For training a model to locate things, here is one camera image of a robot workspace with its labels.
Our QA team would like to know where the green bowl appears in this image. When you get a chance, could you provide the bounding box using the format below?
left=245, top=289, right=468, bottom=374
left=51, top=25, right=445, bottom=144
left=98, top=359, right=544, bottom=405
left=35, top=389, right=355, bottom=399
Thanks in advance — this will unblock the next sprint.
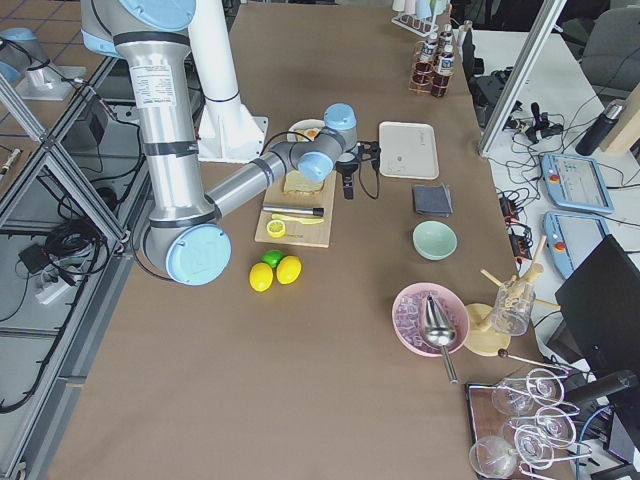
left=412, top=221, right=458, bottom=261

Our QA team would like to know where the yellow plastic knife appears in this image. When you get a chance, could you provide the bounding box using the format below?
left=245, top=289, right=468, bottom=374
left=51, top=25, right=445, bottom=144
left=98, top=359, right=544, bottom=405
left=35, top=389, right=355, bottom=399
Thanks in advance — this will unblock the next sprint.
left=271, top=213, right=324, bottom=225

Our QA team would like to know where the white wire cup rack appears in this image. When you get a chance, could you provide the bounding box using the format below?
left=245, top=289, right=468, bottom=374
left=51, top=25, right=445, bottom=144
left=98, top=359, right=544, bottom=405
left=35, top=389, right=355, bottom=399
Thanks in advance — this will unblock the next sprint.
left=391, top=6, right=450, bottom=38

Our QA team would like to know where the metal cylinder muddler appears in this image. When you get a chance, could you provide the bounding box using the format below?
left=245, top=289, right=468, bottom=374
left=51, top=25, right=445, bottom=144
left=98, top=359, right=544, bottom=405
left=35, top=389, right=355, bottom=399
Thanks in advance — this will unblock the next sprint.
left=262, top=205, right=325, bottom=218

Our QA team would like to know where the pink bowl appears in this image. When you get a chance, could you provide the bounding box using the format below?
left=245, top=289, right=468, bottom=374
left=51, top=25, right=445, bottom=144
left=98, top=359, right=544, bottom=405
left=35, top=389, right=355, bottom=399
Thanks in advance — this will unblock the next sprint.
left=391, top=282, right=471, bottom=358

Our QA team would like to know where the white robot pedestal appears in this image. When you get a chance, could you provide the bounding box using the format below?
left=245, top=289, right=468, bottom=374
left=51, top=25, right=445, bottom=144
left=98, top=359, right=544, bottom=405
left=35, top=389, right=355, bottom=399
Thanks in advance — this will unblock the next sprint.
left=188, top=1, right=265, bottom=163

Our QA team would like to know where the black water bottle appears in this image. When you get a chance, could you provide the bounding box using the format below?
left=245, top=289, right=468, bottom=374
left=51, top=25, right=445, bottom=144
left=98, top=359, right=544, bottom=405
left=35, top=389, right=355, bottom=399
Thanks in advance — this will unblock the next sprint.
left=575, top=99, right=625, bottom=156

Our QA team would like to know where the green lime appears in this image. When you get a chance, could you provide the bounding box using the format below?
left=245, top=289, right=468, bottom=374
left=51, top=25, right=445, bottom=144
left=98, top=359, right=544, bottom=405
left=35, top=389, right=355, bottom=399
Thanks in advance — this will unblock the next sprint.
left=260, top=249, right=286, bottom=270

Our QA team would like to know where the cream rabbit tray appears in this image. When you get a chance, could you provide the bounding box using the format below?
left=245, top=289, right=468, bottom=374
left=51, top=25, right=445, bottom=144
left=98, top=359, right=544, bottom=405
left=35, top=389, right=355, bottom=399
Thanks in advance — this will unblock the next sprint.
left=379, top=121, right=439, bottom=180

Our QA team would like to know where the yellow lemon front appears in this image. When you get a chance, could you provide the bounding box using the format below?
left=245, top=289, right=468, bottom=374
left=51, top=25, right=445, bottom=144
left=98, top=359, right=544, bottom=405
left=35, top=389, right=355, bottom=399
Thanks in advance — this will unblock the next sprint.
left=249, top=262, right=274, bottom=293

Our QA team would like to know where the pink cup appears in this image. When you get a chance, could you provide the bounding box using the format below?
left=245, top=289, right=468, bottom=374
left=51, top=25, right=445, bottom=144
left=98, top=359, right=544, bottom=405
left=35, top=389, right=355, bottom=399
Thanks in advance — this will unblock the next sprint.
left=403, top=0, right=416, bottom=15

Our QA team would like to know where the bread slice with egg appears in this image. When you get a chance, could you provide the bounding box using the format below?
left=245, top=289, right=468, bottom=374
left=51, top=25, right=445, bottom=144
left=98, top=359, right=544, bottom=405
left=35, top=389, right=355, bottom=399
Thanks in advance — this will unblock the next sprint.
left=290, top=127, right=321, bottom=142

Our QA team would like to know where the clear ice cubes pile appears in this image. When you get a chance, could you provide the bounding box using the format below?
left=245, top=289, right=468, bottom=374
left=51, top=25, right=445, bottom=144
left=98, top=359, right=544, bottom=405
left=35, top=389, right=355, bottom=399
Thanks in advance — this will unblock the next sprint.
left=395, top=288, right=464, bottom=351

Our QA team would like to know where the blue teach pendant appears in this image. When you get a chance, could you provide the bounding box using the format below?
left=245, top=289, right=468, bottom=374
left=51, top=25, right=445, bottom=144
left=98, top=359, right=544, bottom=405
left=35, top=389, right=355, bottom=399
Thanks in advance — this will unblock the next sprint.
left=543, top=211, right=609, bottom=279
left=540, top=153, right=614, bottom=214

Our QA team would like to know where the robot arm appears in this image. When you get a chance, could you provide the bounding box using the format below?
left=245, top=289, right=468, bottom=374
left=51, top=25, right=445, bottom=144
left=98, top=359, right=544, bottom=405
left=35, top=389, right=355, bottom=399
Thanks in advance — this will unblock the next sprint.
left=81, top=1, right=357, bottom=285
left=1, top=27, right=50, bottom=83

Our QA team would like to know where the copper wire bottle rack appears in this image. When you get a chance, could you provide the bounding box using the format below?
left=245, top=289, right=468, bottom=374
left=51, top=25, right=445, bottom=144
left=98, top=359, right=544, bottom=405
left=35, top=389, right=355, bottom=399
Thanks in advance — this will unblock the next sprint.
left=409, top=45, right=455, bottom=98

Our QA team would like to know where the tea bottle three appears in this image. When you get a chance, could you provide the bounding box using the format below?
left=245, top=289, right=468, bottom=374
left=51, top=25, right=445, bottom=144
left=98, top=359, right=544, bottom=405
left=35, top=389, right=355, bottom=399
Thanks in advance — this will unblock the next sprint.
left=437, top=23, right=453, bottom=53

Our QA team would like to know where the yellow lemon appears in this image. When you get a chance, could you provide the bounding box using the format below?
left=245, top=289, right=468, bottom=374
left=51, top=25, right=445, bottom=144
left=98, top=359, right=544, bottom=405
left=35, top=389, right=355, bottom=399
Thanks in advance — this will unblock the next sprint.
left=276, top=255, right=302, bottom=285
left=249, top=262, right=274, bottom=293

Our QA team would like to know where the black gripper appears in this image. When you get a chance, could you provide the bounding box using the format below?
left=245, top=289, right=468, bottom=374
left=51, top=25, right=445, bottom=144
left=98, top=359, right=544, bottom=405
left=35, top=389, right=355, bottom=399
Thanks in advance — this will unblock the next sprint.
left=335, top=153, right=360, bottom=199

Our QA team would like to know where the blue teach pendant far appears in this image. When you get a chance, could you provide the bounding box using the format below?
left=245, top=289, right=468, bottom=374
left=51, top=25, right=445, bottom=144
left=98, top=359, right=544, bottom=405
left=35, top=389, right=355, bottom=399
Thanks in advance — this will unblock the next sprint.
left=540, top=153, right=614, bottom=214

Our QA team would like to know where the half lemon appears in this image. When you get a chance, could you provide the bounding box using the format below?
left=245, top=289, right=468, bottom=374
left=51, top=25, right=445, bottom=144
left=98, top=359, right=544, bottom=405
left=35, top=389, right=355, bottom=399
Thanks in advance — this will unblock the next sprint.
left=266, top=219, right=287, bottom=239

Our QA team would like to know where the wooden cutting board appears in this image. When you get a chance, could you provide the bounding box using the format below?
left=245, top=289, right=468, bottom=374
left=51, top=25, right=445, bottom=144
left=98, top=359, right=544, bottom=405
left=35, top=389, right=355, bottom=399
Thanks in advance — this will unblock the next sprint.
left=254, top=172, right=336, bottom=248

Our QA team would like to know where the tea bottle one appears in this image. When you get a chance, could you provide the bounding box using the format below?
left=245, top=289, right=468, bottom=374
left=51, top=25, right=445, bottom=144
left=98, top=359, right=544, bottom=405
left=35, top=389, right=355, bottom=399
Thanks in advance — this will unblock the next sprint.
left=414, top=32, right=438, bottom=84

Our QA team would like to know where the aluminium frame post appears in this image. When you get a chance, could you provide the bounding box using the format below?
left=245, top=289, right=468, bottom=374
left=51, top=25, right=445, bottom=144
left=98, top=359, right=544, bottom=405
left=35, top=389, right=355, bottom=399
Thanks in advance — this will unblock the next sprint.
left=478, top=0, right=566, bottom=157

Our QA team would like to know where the tea bottle two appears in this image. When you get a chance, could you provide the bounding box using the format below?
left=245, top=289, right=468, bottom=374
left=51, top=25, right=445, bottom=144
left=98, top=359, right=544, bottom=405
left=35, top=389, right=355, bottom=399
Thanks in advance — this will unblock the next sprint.
left=430, top=45, right=455, bottom=98

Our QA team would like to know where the blue teach pendant near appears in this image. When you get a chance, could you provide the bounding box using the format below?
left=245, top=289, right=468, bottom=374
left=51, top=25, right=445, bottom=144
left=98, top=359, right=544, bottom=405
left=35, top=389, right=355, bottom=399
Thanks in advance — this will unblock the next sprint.
left=543, top=211, right=609, bottom=279

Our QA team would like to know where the grey folded cloth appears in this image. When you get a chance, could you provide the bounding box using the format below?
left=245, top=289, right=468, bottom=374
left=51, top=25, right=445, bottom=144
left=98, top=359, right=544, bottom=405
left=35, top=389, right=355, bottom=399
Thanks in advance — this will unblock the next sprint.
left=412, top=184, right=453, bottom=217

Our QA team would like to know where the wine glass rack tray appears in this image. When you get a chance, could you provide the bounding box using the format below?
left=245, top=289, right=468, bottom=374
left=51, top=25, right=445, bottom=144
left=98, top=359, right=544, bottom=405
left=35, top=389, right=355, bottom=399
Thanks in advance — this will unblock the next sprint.
left=465, top=364, right=592, bottom=479

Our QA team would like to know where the black monitor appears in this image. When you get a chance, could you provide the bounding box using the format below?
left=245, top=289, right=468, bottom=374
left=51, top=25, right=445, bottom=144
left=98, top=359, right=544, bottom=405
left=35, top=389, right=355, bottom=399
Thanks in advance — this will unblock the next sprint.
left=556, top=234, right=639, bottom=375

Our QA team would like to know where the wooden mug tree stand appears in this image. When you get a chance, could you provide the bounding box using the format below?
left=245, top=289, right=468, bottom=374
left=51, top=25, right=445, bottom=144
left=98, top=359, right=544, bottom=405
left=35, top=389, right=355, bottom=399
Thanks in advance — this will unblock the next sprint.
left=464, top=235, right=560, bottom=356

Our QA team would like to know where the white round plate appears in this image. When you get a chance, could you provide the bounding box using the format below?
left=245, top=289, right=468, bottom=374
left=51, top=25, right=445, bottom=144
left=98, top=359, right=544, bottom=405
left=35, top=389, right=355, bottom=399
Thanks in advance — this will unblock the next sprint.
left=286, top=119, right=324, bottom=142

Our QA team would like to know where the metal ice scoop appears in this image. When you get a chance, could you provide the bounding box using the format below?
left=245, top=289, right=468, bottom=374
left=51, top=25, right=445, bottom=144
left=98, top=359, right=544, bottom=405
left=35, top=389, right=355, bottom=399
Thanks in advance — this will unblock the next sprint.
left=422, top=296, right=458, bottom=384

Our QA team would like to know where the yellow lemon back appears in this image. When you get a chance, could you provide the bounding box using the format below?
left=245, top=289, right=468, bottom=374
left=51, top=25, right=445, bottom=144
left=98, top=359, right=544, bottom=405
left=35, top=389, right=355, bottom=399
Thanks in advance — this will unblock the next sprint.
left=276, top=255, right=302, bottom=285

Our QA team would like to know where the glass jar on stand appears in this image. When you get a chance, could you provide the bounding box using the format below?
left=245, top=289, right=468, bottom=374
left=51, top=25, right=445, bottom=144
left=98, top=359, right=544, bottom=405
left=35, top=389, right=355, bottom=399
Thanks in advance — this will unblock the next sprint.
left=490, top=280, right=535, bottom=336

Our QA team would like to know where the fried egg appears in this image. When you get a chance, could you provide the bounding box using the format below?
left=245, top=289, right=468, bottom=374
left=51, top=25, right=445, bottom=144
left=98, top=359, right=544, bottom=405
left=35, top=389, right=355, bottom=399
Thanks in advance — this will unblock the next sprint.
left=304, top=128, right=319, bottom=139

